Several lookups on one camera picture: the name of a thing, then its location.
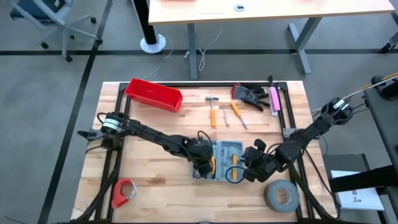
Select dark desk leg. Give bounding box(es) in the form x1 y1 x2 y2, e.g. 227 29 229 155
381 12 398 54

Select grey plastic tool case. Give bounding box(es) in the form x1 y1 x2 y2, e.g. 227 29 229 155
190 139 246 183

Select grey office chair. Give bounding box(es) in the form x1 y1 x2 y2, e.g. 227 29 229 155
9 0 104 62

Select orange handled screwdriver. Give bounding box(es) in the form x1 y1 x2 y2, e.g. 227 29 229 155
230 101 249 131

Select red tape dispenser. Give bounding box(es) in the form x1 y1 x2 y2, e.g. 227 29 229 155
111 178 139 209

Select white printed paper sheet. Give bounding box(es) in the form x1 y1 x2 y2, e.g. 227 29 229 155
330 170 386 212

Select black side table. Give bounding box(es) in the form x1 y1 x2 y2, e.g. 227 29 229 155
363 74 398 170

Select yellow pole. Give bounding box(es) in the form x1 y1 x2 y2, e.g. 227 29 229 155
357 72 398 91

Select grey duct tape roll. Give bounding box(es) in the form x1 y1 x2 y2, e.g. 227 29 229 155
264 179 301 213

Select black flat bar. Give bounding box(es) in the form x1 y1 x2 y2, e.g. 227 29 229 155
328 164 398 194

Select red plastic bin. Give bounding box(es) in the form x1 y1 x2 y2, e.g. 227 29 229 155
124 77 183 113

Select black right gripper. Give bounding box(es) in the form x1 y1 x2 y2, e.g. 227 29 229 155
241 139 277 184

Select orange handled hammer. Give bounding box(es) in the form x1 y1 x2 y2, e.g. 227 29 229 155
205 95 220 128

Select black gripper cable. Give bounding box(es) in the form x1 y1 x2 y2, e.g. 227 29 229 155
224 166 248 185
197 130 215 147

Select white flat pad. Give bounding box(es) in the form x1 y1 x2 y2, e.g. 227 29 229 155
198 2 226 15

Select wooden desk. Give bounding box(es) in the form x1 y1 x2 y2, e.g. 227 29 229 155
148 0 396 80

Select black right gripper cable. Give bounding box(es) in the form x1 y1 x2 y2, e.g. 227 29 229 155
224 166 248 185

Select column with white round base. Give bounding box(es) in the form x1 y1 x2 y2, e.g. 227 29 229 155
132 0 167 54

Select black power cable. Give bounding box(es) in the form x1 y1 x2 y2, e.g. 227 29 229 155
348 101 370 121

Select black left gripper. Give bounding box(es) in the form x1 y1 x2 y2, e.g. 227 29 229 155
185 138 216 180

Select white pole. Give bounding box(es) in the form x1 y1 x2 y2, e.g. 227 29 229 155
312 76 398 113

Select thin white cable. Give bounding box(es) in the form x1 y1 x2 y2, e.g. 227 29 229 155
143 35 175 81

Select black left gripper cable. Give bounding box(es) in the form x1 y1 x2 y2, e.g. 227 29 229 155
197 130 215 147

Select thick white cable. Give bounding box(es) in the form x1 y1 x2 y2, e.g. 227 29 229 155
196 24 223 72

